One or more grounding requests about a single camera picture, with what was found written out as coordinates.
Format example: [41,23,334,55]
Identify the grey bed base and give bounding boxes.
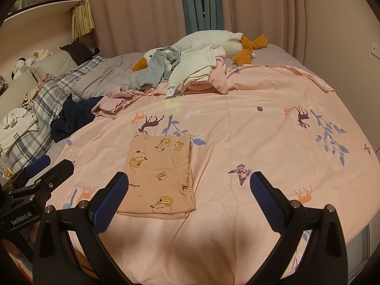
[347,223,371,276]

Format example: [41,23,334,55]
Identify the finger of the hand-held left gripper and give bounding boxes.
[10,160,75,201]
[12,154,51,186]

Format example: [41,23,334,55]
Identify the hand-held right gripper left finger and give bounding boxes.
[33,171,130,285]

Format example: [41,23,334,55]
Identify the orange cartoon print shirt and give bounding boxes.
[116,133,196,220]

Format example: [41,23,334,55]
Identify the beige pillow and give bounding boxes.
[0,70,39,116]
[30,50,78,81]

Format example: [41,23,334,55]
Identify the pink animal print blanket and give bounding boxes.
[44,64,371,285]

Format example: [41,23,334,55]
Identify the navy dark cloth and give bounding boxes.
[50,93,104,143]

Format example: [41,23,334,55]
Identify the cream plush toy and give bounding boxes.
[28,49,54,66]

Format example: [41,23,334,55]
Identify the white shirt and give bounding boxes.
[0,108,39,152]

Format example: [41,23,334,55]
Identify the crumpled pink garment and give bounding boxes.
[92,85,158,118]

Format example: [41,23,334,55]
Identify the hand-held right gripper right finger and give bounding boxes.
[249,171,348,285]

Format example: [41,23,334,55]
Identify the blue grey curtain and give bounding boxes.
[180,0,224,36]

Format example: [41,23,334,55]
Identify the white garment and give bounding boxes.
[165,46,226,98]

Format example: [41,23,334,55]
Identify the folded pink garment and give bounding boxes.
[185,56,229,95]

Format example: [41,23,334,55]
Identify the white goose plush toy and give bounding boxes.
[132,31,269,73]

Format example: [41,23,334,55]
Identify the dark brown cloth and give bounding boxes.
[59,40,100,66]

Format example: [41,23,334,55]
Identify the small yellow striped curtain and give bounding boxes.
[72,0,95,39]

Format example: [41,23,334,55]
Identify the pile of light clothes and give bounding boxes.
[73,43,297,101]

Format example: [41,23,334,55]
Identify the cartoon face printed cloth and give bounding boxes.
[22,89,40,110]

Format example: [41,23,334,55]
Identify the grey garment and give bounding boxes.
[137,46,181,91]

